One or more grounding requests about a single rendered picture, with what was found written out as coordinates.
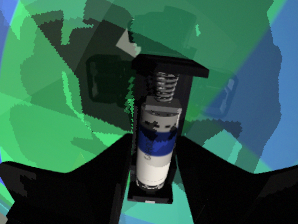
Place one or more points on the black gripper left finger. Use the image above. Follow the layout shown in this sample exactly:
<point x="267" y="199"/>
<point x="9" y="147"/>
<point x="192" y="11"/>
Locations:
<point x="93" y="192"/>

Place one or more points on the black and blue battery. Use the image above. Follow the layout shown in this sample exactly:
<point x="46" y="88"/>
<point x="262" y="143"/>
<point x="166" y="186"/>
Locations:
<point x="156" y="139"/>

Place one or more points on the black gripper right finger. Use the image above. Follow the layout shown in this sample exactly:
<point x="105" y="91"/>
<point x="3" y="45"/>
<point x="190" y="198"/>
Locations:
<point x="220" y="193"/>

